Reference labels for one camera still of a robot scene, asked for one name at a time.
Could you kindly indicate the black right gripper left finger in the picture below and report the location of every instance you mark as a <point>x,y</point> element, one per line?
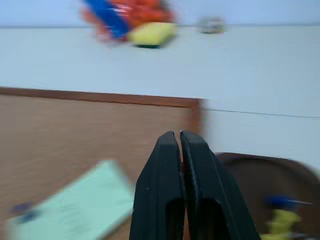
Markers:
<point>157,190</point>

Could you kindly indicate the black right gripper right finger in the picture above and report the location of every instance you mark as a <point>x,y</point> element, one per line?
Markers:
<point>212,190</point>

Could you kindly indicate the dark brown round tray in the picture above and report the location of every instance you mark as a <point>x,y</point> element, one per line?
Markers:
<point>272,185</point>

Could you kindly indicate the green sticky note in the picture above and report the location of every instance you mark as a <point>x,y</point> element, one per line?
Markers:
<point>80,202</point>

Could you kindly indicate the yellow pushpin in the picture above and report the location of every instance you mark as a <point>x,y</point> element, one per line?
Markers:
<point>283,222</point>

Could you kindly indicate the dark blue pushpin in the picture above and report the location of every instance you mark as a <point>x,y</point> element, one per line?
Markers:
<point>23,212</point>

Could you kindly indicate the yellow and green sponge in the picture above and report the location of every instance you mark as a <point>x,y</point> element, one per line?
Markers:
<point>152,33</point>

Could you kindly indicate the small clear container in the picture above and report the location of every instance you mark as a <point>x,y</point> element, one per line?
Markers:
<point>211,24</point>

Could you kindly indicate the orange and blue snack bag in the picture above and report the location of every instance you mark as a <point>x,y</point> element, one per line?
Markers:
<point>120,17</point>

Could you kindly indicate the cork board with wooden frame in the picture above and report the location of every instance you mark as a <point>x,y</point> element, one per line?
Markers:
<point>82,140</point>

